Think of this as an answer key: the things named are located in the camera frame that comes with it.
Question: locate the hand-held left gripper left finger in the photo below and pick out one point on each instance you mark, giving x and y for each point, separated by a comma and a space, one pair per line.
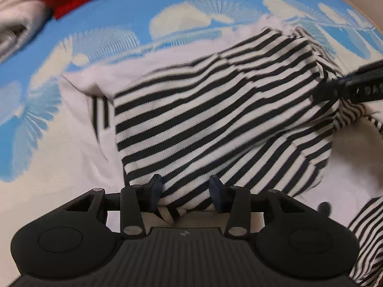
155, 191

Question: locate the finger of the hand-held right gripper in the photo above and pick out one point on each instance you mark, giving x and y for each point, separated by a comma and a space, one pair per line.
332, 92
363, 73

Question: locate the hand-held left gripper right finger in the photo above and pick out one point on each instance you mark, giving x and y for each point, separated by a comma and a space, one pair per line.
217, 194

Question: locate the striped shirt with white vest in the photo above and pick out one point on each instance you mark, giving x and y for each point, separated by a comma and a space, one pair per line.
209, 110

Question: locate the blue printed bed mat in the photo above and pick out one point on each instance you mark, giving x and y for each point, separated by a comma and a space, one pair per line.
119, 12

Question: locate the cream folded blanket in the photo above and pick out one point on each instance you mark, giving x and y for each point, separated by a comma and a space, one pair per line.
18, 21

